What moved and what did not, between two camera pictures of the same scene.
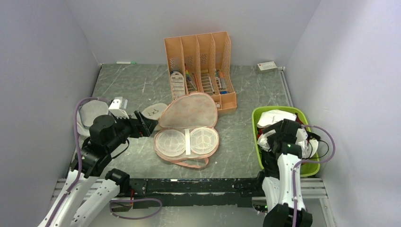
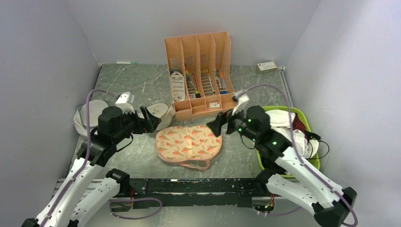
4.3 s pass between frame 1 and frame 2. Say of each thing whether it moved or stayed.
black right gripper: moved
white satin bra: stayed
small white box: stayed
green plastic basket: stayed
